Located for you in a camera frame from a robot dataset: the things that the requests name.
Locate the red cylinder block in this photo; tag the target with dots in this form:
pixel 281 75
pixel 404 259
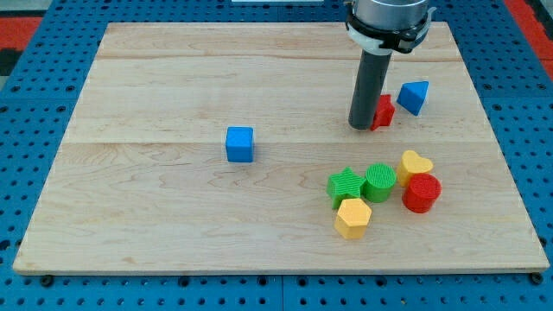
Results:
pixel 421 193

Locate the green star block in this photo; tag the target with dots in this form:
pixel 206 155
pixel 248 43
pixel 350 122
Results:
pixel 344 185

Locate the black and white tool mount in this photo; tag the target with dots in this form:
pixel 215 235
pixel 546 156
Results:
pixel 382 27

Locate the wooden board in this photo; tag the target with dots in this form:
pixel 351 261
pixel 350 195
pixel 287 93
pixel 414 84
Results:
pixel 141 184

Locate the blue cube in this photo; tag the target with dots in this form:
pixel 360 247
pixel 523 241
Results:
pixel 239 144

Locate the yellow hexagon block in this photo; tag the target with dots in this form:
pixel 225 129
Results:
pixel 352 218

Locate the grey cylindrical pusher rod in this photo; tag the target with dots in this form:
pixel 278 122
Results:
pixel 368 86

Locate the blue triangular prism block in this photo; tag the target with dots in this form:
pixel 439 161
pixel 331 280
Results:
pixel 413 95

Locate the yellow heart block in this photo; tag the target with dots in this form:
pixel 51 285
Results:
pixel 412 163

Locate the red star block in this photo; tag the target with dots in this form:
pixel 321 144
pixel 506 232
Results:
pixel 384 114

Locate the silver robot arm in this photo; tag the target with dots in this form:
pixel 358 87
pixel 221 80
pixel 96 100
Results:
pixel 380 28

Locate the green cylinder block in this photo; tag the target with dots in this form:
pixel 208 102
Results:
pixel 380 179

